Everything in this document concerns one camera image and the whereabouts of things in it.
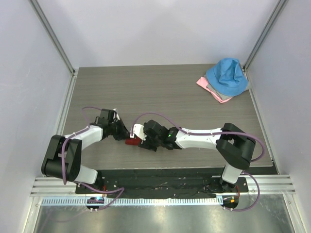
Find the left aluminium frame post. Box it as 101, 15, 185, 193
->
29, 0, 75, 76

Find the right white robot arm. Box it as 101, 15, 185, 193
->
132, 120, 256, 192

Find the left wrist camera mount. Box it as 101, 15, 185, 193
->
113, 108, 121, 121

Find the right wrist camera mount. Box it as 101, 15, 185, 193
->
130, 123, 146, 141

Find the right aluminium frame post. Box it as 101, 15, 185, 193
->
243, 0, 288, 72

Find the aluminium frame post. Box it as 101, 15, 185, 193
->
29, 0, 75, 76
243, 0, 288, 72

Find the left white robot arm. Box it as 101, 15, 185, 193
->
41, 109, 130, 194

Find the red cloth napkin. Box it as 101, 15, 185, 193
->
125, 138, 141, 146

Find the white slotted cable duct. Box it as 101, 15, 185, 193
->
41, 196, 223, 206

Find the grey folded cloth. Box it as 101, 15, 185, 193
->
204, 77, 233, 103

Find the aluminium front rail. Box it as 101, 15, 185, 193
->
30, 175, 296, 197

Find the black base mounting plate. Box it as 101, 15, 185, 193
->
75, 168, 249, 199

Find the blue bucket hat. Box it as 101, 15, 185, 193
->
206, 58, 248, 97

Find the pink folded cloth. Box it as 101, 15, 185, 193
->
196, 77, 232, 103

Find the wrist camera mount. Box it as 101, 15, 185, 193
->
130, 123, 146, 141
113, 108, 121, 121

